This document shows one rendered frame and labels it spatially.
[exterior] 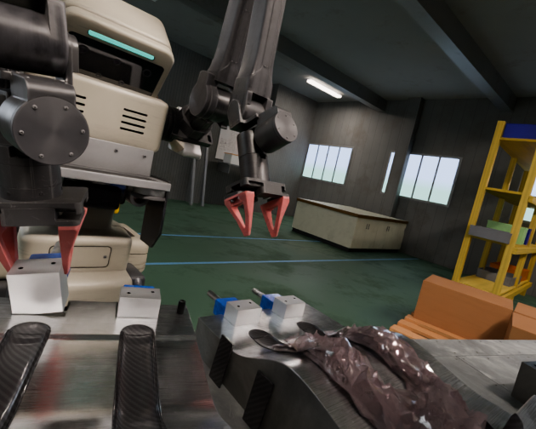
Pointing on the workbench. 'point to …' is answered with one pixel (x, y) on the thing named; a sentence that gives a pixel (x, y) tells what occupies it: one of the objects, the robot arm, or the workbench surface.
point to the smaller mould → (534, 381)
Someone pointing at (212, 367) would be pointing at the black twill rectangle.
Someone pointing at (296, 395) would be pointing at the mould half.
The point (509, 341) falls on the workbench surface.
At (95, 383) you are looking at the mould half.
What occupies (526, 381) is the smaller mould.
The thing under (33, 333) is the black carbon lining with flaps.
